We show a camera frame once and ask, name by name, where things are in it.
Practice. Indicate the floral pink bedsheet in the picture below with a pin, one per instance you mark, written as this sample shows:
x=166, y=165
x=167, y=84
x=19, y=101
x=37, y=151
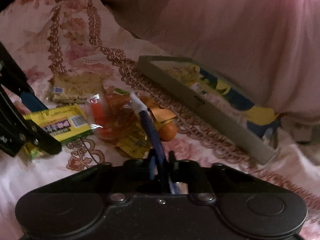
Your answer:
x=48, y=37

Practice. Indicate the small orange fruit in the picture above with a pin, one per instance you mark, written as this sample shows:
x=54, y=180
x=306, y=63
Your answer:
x=168, y=131

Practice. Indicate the grey cardboard tray box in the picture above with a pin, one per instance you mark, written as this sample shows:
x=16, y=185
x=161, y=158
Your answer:
x=154, y=67

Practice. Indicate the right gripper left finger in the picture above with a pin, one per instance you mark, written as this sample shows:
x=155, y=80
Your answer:
x=152, y=163

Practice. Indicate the gold foil snack packet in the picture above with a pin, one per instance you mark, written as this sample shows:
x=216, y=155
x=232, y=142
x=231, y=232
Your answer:
x=160, y=115

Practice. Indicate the yellow snack packet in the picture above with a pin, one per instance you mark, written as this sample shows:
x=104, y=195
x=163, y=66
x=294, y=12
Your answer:
x=65, y=123

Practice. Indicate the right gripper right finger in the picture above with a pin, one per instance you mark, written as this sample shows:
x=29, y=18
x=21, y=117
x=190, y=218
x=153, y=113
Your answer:
x=171, y=164

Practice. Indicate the blue white snack stick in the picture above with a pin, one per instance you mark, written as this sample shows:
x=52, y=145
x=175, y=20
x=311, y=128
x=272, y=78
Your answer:
x=146, y=122

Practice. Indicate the pink pillow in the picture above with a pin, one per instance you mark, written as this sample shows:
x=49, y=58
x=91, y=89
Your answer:
x=268, y=48

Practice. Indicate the rice cracker bar packet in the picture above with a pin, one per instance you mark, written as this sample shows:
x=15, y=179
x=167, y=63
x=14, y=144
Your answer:
x=77, y=88

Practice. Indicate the orange clear snack bag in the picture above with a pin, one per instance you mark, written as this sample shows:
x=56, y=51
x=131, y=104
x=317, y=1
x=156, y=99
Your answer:
x=110, y=115

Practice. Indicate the small green candy packet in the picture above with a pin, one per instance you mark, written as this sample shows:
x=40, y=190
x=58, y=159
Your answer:
x=33, y=152

